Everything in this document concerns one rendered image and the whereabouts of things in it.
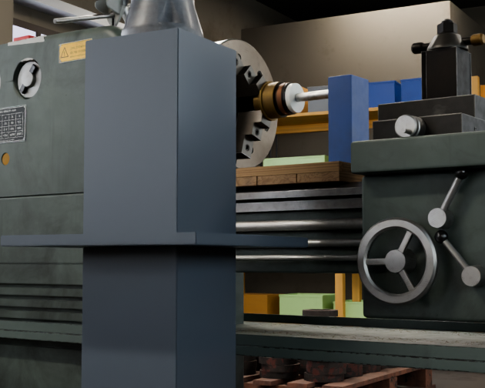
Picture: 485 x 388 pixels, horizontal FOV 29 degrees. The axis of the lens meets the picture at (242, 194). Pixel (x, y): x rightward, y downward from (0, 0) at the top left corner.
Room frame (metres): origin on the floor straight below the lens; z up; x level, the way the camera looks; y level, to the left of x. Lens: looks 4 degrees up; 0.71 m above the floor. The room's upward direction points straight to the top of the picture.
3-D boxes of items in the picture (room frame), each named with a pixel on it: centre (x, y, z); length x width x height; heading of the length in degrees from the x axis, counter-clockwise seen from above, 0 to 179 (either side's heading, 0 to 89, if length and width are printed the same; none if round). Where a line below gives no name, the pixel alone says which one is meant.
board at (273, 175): (2.09, -0.18, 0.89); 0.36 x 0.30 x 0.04; 144
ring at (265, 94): (2.16, -0.08, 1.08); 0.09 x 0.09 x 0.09; 54
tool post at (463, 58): (1.83, -0.41, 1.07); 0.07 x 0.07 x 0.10; 54
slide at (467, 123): (1.88, -0.45, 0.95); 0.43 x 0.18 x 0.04; 144
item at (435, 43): (1.82, -0.41, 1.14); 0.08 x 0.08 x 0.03
